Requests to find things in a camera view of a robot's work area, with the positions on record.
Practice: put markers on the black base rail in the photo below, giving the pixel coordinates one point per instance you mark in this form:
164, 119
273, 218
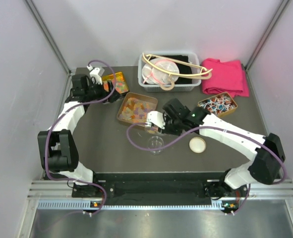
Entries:
169, 188

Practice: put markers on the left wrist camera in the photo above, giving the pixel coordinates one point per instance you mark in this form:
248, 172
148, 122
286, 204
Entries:
96, 74

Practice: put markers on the gold tin pastel gummies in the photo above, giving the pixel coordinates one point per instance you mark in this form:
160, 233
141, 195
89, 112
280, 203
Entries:
135, 107

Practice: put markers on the white round lid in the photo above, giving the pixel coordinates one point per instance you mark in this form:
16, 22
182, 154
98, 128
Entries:
197, 145

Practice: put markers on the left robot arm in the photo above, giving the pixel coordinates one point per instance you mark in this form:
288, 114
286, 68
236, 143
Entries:
58, 152

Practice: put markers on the pink cloth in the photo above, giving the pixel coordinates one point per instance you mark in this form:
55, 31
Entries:
227, 76

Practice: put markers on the clear round container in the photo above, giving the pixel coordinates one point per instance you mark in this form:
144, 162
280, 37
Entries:
155, 144

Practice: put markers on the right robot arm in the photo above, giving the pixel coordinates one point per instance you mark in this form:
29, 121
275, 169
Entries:
265, 153

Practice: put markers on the black cloth in basket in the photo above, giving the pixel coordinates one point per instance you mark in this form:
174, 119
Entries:
183, 69

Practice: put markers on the gold tin wrapped candies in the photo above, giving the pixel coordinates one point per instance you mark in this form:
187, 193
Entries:
220, 105

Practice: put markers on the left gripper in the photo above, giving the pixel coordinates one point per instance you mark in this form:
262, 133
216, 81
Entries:
103, 94

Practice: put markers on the wooden clothes hanger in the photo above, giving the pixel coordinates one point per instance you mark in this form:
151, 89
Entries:
163, 72

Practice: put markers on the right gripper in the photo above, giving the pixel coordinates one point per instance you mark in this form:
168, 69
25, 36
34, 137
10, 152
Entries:
166, 118

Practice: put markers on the gold tin colourful gummies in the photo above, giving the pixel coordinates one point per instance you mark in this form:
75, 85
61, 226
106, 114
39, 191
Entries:
121, 85

